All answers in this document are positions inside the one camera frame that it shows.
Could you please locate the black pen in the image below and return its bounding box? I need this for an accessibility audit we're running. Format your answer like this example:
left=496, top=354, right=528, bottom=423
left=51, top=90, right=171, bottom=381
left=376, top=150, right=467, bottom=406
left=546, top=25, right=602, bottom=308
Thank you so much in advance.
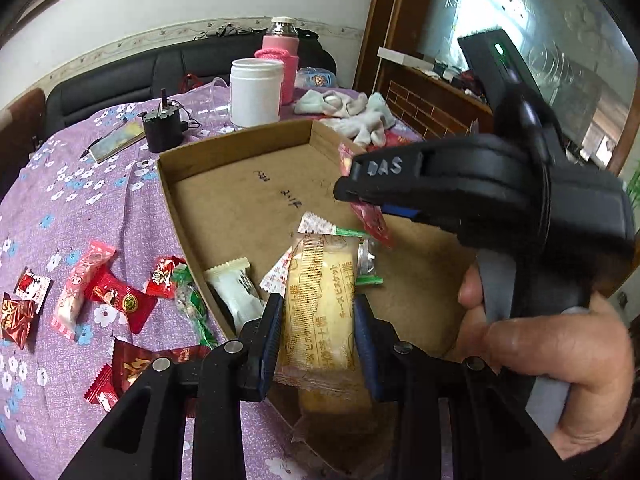
left=80, top=119, right=128, bottom=158

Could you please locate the frosted glass panel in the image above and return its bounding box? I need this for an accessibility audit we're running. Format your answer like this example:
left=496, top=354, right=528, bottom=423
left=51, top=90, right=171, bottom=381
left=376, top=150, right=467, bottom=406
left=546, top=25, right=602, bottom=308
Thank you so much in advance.
left=415, top=0, right=640, bottom=171

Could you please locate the green clear candy packet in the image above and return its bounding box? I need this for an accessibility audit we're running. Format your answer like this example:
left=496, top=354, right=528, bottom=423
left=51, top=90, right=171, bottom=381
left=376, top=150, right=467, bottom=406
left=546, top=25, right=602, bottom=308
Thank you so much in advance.
left=335, top=227, right=385, bottom=287
left=172, top=265, right=219, bottom=351

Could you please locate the black sofa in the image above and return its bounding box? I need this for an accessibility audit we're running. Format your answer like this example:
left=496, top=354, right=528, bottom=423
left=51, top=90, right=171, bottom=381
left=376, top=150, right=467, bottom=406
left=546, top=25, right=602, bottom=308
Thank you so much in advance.
left=45, top=37, right=338, bottom=128

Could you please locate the white cloth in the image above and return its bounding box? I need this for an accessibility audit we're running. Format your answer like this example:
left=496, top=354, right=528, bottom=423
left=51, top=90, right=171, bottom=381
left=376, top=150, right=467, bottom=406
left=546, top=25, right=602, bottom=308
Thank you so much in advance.
left=294, top=89, right=398, bottom=148

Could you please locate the yellow biscuit packet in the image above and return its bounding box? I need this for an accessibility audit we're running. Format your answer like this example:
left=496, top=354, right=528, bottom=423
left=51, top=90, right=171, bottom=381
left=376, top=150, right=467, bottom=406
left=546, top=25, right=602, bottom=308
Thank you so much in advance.
left=274, top=232, right=381, bottom=448

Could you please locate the pink white packet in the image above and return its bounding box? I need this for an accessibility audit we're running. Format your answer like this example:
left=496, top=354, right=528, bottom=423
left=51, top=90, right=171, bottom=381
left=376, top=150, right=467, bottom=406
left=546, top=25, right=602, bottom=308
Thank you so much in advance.
left=51, top=240, right=117, bottom=335

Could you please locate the cardboard box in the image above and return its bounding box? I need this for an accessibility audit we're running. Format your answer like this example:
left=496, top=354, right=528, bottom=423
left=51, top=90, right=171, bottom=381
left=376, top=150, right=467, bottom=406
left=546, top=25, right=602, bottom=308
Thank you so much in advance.
left=157, top=119, right=496, bottom=466

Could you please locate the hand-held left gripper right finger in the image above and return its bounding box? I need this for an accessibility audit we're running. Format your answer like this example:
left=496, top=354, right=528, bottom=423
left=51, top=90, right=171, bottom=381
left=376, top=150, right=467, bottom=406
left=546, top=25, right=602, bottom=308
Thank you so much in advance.
left=352, top=294, right=586, bottom=480

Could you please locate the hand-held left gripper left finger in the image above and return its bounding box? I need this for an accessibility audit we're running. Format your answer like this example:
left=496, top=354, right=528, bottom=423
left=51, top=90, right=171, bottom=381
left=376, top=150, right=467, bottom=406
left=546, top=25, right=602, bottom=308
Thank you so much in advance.
left=57, top=292, right=286, bottom=480

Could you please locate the red packet with green emblem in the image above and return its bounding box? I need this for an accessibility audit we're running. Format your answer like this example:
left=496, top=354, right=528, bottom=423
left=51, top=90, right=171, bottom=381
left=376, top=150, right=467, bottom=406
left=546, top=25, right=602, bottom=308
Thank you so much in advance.
left=84, top=270, right=158, bottom=335

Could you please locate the red gold packet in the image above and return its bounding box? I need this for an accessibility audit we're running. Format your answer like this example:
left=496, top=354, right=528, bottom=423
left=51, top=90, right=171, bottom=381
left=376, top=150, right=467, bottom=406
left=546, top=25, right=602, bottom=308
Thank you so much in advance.
left=111, top=337, right=211, bottom=408

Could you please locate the dark red packet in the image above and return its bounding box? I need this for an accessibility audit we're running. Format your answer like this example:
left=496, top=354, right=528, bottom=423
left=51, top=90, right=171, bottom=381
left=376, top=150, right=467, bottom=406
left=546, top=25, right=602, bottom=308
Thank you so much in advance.
left=0, top=292, right=37, bottom=350

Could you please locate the white red-dotted packet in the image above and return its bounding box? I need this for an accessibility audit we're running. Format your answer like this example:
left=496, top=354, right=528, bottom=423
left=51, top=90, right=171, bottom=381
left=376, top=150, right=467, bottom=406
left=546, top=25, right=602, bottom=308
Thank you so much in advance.
left=259, top=211, right=337, bottom=293

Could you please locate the red figure print packet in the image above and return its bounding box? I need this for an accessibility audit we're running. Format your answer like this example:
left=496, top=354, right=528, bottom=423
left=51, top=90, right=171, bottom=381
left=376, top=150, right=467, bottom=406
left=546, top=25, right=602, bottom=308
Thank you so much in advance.
left=145, top=256, right=187, bottom=300

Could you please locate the black container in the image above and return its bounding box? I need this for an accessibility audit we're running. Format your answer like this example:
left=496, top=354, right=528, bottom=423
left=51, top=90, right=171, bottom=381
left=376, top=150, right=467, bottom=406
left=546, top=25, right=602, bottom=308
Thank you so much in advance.
left=137, top=89, right=201, bottom=153

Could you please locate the small red white packet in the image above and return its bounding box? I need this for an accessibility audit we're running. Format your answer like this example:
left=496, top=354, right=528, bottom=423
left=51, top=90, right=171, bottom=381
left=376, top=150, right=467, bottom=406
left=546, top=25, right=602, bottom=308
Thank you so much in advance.
left=14, top=267, right=52, bottom=301

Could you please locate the white snack packet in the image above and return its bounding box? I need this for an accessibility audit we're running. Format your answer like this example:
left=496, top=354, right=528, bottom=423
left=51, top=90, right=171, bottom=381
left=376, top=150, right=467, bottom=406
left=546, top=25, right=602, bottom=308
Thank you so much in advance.
left=204, top=256, right=268, bottom=331

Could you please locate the brown armchair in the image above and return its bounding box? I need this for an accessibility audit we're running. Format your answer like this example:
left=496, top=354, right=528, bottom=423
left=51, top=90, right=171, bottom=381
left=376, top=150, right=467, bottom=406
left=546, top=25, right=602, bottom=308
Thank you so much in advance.
left=0, top=87, right=48, bottom=196

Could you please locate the notebook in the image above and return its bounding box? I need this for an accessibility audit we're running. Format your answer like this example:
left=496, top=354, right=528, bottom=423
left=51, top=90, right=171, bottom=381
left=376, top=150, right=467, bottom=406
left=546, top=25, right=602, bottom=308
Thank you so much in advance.
left=90, top=120, right=147, bottom=163

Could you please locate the blue patterned container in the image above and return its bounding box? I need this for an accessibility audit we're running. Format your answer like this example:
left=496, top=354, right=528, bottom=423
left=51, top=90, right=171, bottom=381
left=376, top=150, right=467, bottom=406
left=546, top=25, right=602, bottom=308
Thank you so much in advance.
left=295, top=66, right=337, bottom=91

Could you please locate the person's right hand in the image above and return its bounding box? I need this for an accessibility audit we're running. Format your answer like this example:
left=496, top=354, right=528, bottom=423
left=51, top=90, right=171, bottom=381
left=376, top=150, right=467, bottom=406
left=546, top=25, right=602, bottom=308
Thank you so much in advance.
left=457, top=262, right=636, bottom=461

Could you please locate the pink sleeved bottle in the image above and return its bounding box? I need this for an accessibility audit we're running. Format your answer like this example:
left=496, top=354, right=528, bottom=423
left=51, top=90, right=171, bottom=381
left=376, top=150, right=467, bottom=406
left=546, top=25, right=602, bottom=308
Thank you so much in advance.
left=254, top=16, right=301, bottom=107

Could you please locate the wooden door frame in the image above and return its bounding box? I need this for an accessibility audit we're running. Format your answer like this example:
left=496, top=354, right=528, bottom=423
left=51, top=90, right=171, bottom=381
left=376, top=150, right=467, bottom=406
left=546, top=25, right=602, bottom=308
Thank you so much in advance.
left=352, top=0, right=453, bottom=96

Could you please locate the red patterned packet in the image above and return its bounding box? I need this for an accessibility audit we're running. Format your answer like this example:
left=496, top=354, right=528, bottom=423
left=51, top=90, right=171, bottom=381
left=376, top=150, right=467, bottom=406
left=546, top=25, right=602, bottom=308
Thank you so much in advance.
left=337, top=143, right=397, bottom=249

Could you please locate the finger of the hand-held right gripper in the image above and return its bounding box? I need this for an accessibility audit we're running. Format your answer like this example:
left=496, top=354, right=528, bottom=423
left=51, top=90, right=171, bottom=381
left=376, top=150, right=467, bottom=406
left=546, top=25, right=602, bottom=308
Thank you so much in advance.
left=332, top=175, right=421, bottom=222

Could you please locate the white jar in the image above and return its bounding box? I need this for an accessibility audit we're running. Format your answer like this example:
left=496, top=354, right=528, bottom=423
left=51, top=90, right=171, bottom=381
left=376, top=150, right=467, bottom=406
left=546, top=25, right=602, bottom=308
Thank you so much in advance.
left=229, top=58, right=285, bottom=128

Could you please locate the wooden sideboard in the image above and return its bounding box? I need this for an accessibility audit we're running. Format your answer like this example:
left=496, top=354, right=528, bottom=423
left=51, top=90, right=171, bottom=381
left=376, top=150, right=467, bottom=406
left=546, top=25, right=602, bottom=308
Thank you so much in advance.
left=375, top=47, right=496, bottom=141

